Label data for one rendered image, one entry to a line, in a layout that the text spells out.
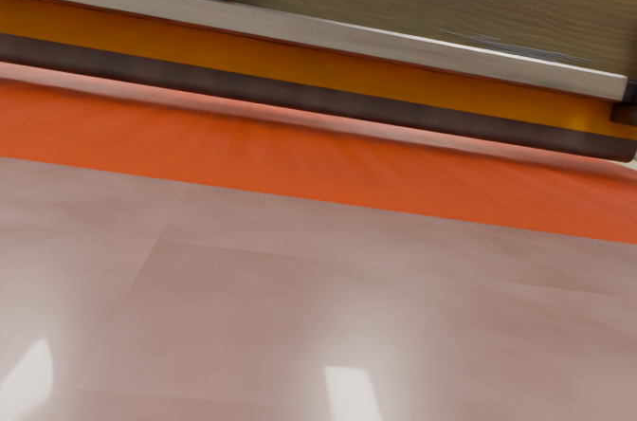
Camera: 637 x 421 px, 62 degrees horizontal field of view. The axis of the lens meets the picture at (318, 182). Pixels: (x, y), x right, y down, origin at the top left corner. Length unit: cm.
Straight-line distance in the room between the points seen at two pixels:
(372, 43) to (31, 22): 13
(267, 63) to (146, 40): 5
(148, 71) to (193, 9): 4
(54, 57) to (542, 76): 18
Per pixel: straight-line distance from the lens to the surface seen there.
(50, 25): 23
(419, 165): 16
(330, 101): 22
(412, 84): 22
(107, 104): 19
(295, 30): 19
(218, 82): 22
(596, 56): 25
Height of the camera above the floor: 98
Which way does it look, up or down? 12 degrees down
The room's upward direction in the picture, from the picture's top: 10 degrees clockwise
